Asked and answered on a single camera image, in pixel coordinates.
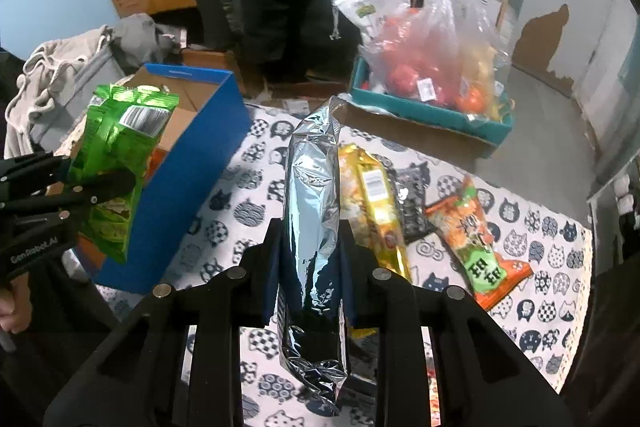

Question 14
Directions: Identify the silver foil snack bag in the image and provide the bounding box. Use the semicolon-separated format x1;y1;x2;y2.
278;96;348;416

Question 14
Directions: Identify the yellow cracker pack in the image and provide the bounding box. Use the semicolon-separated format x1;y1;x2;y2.
338;144;412;282

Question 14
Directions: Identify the orange green snack bag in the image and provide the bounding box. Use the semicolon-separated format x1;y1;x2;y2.
425;176;533;311

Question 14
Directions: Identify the black small snack bag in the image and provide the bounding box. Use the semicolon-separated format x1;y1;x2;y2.
388;165;435;244

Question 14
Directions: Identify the orange black chip bag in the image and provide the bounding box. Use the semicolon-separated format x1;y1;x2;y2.
145;146;167;181

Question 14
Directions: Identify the orange fries snack bag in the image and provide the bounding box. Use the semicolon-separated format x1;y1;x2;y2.
421;326;442;426

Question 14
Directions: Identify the left hand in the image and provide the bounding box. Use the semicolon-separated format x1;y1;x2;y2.
0;273;32;334

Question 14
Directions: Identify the blue cardboard box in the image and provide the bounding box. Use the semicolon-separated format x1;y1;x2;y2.
77;64;252;294

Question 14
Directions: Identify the cat pattern tablecloth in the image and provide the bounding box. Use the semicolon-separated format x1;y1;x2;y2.
93;107;591;426

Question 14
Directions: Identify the grey hoodie pile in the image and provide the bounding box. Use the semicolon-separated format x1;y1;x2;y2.
3;13;186;159

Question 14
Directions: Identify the brown cardboard box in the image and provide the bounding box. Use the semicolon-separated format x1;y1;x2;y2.
241;79;494;174

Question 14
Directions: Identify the teal cardboard box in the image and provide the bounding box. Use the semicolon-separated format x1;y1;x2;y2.
349;57;514;147

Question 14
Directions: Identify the white shoe rack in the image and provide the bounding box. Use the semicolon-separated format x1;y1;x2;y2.
588;153;639;275

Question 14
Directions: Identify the clear bag of fruit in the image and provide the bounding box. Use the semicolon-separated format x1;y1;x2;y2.
361;0;510;120

